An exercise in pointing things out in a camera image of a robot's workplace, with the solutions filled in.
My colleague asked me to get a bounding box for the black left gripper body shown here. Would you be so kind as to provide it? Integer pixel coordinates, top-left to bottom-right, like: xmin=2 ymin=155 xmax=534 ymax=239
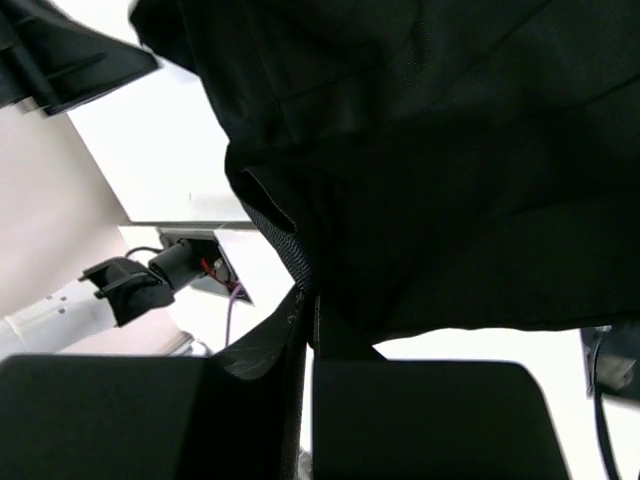
xmin=1 ymin=1 xmax=158 ymax=116

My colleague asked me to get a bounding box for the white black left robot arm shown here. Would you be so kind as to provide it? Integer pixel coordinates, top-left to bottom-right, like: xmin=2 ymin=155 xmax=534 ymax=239
xmin=1 ymin=1 xmax=205 ymax=357

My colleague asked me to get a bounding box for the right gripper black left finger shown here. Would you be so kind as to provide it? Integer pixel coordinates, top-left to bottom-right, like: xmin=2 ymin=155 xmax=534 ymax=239
xmin=1 ymin=288 xmax=310 ymax=479

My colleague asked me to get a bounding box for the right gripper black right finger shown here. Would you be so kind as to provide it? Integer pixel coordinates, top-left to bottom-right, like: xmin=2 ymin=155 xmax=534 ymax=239
xmin=312 ymin=300 xmax=569 ymax=479

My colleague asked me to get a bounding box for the black pleated skirt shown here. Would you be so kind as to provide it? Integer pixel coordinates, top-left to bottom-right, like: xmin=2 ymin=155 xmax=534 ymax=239
xmin=130 ymin=1 xmax=639 ymax=342

